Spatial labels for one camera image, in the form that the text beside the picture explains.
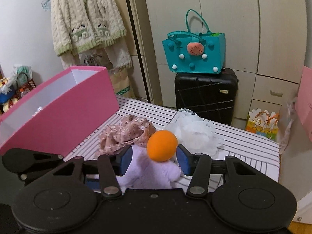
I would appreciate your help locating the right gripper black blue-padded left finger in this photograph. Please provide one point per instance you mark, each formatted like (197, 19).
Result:
(109, 167)

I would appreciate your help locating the cream knitted cardigan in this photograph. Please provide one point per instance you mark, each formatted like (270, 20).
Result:
(79, 26)

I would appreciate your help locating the white mesh bath sponge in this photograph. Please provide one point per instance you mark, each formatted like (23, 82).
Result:
(196, 134)

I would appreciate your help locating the purple plush toy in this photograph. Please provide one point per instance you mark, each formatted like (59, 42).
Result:
(143, 173)

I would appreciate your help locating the teal felt handbag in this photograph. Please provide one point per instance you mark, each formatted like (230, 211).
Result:
(201, 53)

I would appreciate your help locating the pink tote bag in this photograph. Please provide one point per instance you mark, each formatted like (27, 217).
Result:
(303, 105)

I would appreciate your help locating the brown paper bag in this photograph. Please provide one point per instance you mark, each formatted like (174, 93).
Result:
(121, 83)

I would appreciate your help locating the colourful gift bag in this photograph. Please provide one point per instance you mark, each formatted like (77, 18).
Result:
(263, 123)

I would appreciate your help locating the black clothes rack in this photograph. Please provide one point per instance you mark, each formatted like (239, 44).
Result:
(136, 41)

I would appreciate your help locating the black suitcase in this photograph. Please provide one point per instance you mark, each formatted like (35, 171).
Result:
(210, 96)

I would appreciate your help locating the pink floral cloth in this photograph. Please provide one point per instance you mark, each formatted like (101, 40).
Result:
(131, 130)

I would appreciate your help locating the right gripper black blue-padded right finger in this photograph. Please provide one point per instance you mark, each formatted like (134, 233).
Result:
(198, 166)

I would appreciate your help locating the pink cardboard storage box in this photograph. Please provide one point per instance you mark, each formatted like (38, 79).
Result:
(60, 113)

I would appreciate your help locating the beige wardrobe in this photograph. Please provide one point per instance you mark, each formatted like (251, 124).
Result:
(265, 46)

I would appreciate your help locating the orange ball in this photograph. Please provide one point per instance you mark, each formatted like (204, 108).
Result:
(162, 146)

